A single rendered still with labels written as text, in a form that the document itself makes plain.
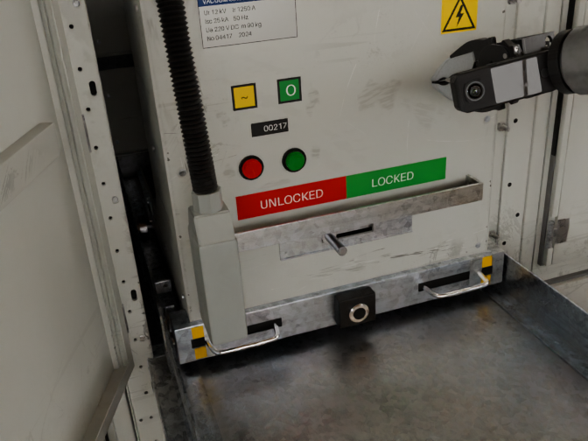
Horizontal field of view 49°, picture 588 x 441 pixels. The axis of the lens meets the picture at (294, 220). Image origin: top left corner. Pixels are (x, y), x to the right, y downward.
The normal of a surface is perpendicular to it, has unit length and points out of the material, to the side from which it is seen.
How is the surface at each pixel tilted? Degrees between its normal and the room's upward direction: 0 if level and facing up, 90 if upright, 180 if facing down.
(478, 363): 0
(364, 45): 90
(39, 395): 90
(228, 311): 90
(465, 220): 90
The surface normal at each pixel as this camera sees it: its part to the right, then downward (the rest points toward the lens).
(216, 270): 0.33, 0.40
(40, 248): 1.00, -0.04
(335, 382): -0.06, -0.90
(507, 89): 0.03, 0.25
